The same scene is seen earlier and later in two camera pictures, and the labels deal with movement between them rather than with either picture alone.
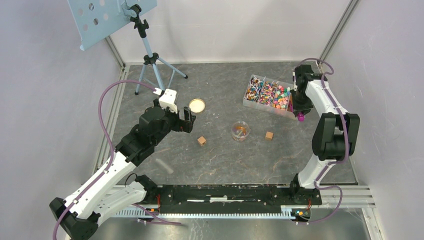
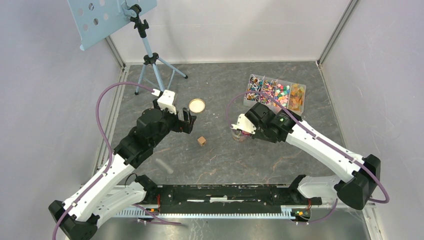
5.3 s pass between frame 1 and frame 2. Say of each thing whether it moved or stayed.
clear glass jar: stayed
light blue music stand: stayed
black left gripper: stayed
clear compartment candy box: stayed
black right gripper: moved
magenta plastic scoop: moved
